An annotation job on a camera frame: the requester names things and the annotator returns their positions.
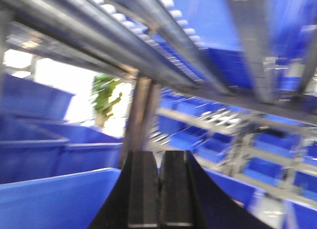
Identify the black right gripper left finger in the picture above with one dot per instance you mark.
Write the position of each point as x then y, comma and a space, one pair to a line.
134, 201

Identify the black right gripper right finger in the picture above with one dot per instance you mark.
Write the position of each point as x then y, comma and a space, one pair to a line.
190, 199

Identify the large blue plastic bin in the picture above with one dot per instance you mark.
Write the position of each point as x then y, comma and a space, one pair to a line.
61, 202

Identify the blue bin left side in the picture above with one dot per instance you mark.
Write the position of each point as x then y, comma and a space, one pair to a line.
28, 151

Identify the green potted plant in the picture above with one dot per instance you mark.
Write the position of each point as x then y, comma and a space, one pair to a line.
102, 90

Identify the steel shelf upright post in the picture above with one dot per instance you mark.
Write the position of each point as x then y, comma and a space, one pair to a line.
141, 117

